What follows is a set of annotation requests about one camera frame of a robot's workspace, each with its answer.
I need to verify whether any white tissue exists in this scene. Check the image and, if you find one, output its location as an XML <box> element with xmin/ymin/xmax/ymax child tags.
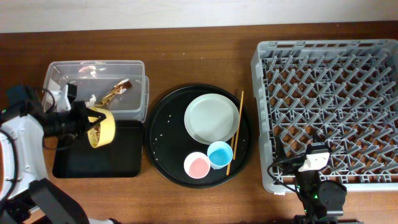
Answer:
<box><xmin>85</xmin><ymin>95</ymin><xmax>96</xmax><ymax>108</ymax></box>

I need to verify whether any yellow bowl with food scraps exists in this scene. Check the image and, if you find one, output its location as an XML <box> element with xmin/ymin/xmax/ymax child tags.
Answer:
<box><xmin>87</xmin><ymin>107</ymin><xmax>116</xmax><ymax>148</ymax></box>

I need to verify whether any brown gold coffee wrapper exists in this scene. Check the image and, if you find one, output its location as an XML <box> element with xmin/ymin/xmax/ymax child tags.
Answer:
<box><xmin>95</xmin><ymin>78</ymin><xmax>132</xmax><ymax>108</ymax></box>

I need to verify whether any short wooden chopstick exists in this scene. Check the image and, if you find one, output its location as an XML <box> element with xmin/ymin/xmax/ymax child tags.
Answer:
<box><xmin>226</xmin><ymin>135</ymin><xmax>235</xmax><ymax>176</ymax></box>

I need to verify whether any blue cup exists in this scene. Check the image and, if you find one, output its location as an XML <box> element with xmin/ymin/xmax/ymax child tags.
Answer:
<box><xmin>206</xmin><ymin>141</ymin><xmax>230</xmax><ymax>170</ymax></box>

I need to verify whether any long wooden chopstick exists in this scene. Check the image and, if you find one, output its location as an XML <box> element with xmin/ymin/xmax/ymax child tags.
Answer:
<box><xmin>233</xmin><ymin>90</ymin><xmax>244</xmax><ymax>160</ymax></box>

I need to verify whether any pale green plate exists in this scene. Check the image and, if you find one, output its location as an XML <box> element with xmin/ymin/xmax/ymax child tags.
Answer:
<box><xmin>183</xmin><ymin>93</ymin><xmax>239</xmax><ymax>145</ymax></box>

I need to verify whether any pink cup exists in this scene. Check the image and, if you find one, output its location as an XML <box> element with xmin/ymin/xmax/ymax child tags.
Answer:
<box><xmin>183</xmin><ymin>152</ymin><xmax>211</xmax><ymax>179</ymax></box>

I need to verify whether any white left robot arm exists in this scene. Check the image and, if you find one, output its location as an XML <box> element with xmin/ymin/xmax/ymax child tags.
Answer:
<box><xmin>1</xmin><ymin>85</ymin><xmax>106</xmax><ymax>223</ymax></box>

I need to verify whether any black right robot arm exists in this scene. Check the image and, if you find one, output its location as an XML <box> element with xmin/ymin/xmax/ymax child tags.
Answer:
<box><xmin>275</xmin><ymin>134</ymin><xmax>347</xmax><ymax>223</ymax></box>

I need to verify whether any grey dishwasher rack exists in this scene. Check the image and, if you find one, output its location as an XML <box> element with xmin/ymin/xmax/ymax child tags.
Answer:
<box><xmin>251</xmin><ymin>39</ymin><xmax>397</xmax><ymax>194</ymax></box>

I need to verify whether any black rectangular tray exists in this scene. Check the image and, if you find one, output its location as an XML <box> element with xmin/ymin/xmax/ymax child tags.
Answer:
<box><xmin>52</xmin><ymin>120</ymin><xmax>144</xmax><ymax>178</ymax></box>

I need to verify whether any clear plastic bin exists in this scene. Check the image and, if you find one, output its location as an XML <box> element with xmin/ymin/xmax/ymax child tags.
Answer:
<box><xmin>44</xmin><ymin>60</ymin><xmax>149</xmax><ymax>122</ymax></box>

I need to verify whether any round black serving tray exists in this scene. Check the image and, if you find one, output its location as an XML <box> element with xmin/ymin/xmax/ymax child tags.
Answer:
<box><xmin>144</xmin><ymin>84</ymin><xmax>254</xmax><ymax>189</ymax></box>

